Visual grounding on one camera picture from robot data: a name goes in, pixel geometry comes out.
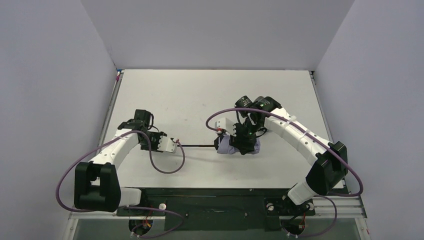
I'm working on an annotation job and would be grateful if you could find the lilac folding umbrella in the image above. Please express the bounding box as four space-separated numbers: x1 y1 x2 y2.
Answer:
181 135 261 155

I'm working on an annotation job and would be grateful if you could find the black umbrella case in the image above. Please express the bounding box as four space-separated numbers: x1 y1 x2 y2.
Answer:
254 96 265 104

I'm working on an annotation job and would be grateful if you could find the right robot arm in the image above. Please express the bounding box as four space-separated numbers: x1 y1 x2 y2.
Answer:
213 95 348 213

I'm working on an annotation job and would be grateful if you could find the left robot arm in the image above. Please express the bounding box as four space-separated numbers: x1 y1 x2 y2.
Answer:
74 109 177 212

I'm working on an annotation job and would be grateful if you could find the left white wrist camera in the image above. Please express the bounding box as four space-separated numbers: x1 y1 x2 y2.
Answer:
157 135 178 153

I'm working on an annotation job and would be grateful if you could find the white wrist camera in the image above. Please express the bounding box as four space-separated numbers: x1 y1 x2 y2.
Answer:
214 117 237 137
157 135 178 153

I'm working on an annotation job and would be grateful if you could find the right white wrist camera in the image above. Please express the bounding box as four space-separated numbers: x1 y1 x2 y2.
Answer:
214 117 237 137

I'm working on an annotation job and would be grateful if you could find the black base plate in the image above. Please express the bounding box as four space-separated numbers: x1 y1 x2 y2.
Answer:
117 195 316 232

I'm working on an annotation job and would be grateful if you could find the aluminium rail frame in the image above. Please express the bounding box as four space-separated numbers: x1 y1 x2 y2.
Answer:
67 195 368 220

